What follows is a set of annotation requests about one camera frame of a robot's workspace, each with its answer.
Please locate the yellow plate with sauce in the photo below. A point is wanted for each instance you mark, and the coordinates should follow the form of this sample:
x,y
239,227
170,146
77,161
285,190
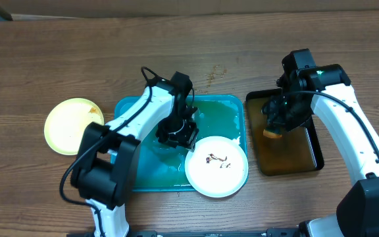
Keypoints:
x,y
65,124

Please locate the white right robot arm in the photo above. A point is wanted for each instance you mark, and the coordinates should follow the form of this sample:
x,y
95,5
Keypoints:
x,y
327,92

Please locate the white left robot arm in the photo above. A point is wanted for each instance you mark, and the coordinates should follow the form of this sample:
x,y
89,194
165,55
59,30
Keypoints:
x,y
105,168

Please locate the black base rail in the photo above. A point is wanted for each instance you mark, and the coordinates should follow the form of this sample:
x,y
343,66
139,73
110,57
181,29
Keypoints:
x,y
271,232

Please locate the white plate with sauce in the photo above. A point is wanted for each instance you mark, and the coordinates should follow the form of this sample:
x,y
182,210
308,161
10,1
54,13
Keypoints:
x,y
217,167

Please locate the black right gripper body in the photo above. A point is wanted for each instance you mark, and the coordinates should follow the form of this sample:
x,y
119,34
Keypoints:
x,y
290,114

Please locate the teal plastic tray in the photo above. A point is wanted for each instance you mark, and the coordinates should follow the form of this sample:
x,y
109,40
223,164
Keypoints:
x,y
161,168

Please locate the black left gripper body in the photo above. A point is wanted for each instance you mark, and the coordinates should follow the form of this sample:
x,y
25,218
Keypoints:
x,y
176,131

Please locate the brown cardboard backdrop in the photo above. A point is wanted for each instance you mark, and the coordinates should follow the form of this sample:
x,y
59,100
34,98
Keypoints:
x,y
132,8

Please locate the black water tray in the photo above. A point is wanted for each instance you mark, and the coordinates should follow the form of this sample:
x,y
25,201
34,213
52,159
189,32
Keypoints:
x,y
296,151

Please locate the green and orange sponge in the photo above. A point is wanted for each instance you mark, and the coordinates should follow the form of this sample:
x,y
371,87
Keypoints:
x,y
272,132

